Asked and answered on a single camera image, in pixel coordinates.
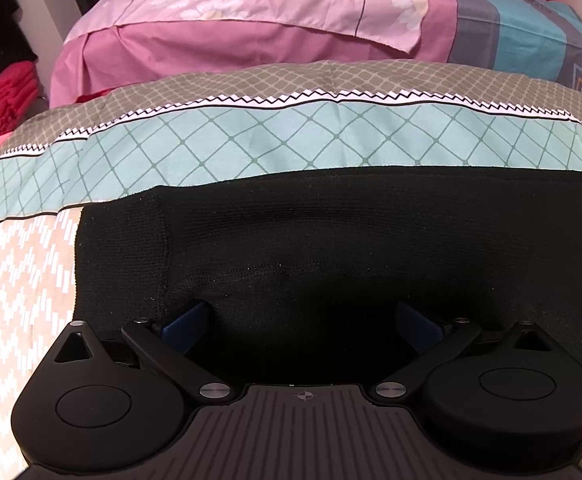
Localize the black pants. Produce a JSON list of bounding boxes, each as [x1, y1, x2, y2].
[[74, 167, 582, 382]]

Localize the teal grey striped quilt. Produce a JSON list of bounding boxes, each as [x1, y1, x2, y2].
[[448, 0, 582, 92]]

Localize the red folded clothes stack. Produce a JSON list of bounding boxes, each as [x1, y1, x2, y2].
[[0, 61, 40, 136]]

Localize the zigzag patterned bed sheet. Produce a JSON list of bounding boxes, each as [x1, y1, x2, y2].
[[0, 61, 582, 479]]

